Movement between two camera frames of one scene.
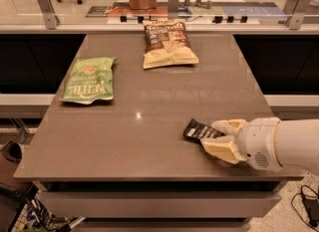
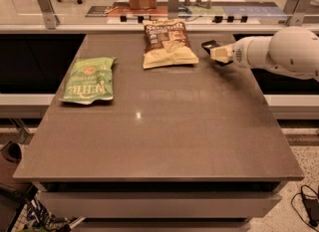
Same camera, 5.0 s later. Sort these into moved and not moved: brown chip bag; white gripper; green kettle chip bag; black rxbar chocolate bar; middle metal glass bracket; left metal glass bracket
Moved: black rxbar chocolate bar; white gripper
Not moved: green kettle chip bag; brown chip bag; left metal glass bracket; middle metal glass bracket
